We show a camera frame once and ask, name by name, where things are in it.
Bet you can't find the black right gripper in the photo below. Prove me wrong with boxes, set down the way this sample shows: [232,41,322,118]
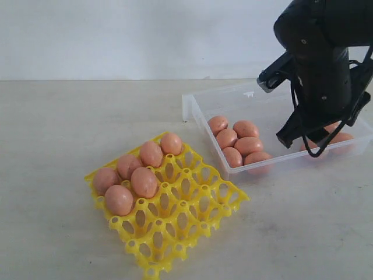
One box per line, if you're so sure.
[276,66,371,149]

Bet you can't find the brown egg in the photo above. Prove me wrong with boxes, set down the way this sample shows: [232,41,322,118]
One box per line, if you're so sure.
[324,122,340,134]
[233,120,259,138]
[131,167,158,198]
[300,139,329,160]
[330,132,354,155]
[104,185,134,216]
[160,132,182,155]
[207,115,228,136]
[216,128,238,150]
[92,167,121,195]
[139,141,163,168]
[244,151,272,175]
[222,146,242,168]
[117,154,143,180]
[234,136,263,156]

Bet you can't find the clear plastic container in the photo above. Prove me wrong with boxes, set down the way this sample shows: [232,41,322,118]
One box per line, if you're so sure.
[182,81,372,181]

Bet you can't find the yellow plastic egg tray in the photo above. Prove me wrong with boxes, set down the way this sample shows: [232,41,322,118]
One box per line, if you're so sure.
[91,143,249,279]

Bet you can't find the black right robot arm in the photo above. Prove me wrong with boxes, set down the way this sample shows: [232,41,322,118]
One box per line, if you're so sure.
[274,1,372,148]

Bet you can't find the black cable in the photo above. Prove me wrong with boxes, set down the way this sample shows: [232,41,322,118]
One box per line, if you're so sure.
[288,43,373,158]

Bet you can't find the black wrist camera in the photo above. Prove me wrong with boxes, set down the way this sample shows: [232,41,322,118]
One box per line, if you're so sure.
[256,51,294,93]

